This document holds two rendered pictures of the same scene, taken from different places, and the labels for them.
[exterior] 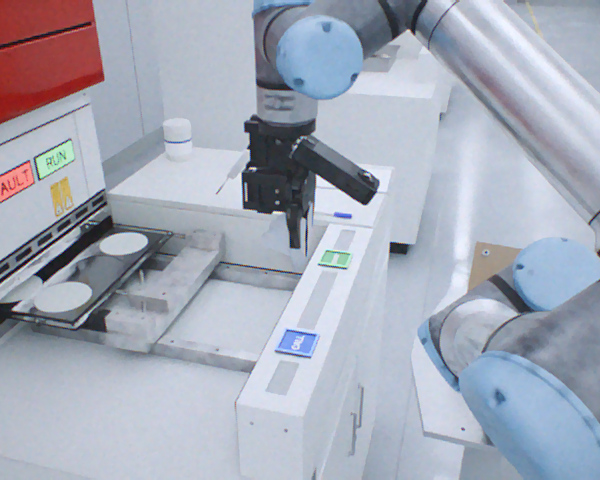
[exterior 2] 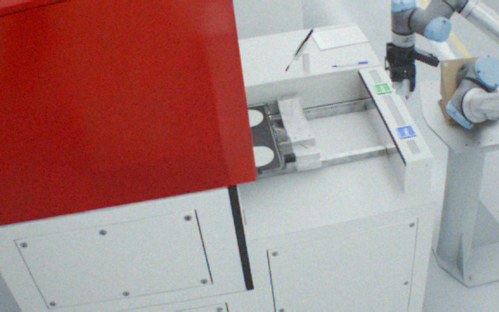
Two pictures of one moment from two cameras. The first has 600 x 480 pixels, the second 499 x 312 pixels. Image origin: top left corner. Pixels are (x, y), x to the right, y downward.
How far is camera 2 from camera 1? 1.53 m
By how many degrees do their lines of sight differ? 19
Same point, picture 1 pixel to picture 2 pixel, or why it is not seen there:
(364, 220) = (374, 62)
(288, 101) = (411, 38)
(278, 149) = (402, 55)
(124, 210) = not seen: hidden behind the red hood
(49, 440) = (314, 217)
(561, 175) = not seen: outside the picture
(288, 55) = (435, 33)
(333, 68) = (446, 33)
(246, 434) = (409, 174)
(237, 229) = (304, 87)
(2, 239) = not seen: hidden behind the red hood
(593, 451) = not seen: outside the picture
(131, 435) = (347, 201)
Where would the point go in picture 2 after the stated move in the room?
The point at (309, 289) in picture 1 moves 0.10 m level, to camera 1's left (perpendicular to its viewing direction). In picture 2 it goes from (385, 107) to (361, 116)
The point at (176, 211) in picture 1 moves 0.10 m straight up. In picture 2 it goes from (264, 88) to (262, 66)
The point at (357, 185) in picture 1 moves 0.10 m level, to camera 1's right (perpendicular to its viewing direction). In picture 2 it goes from (434, 61) to (458, 52)
